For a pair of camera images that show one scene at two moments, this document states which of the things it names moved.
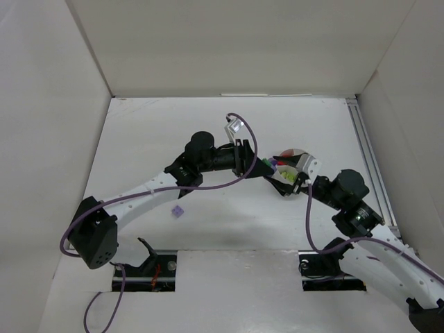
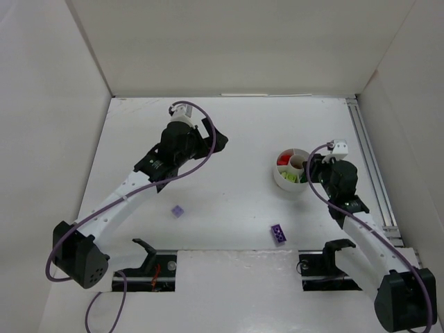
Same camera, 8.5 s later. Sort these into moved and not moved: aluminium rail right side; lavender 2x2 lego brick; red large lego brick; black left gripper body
Moved: black left gripper body; red large lego brick
Not moved: aluminium rail right side; lavender 2x2 lego brick
